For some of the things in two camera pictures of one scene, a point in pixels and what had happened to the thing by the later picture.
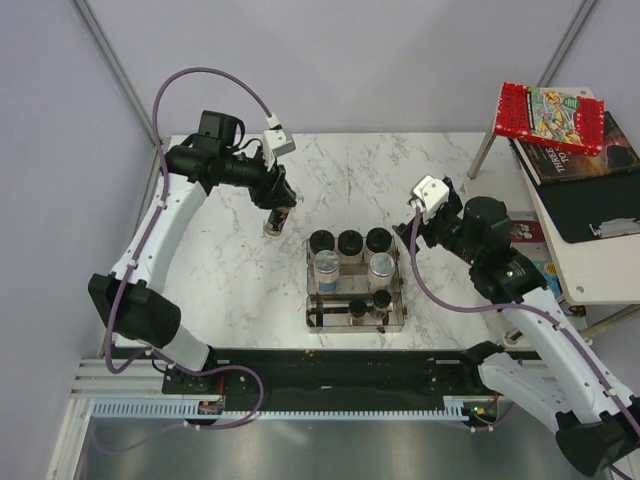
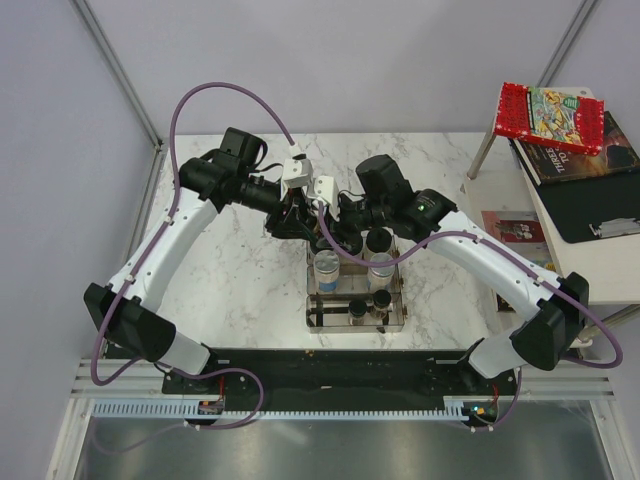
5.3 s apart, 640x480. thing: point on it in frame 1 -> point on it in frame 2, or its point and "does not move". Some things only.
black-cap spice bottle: x=357 y=312 does not move
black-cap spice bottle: x=382 y=300 does not move
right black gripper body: x=444 y=228 -> x=349 y=214
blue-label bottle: x=381 y=269 does not move
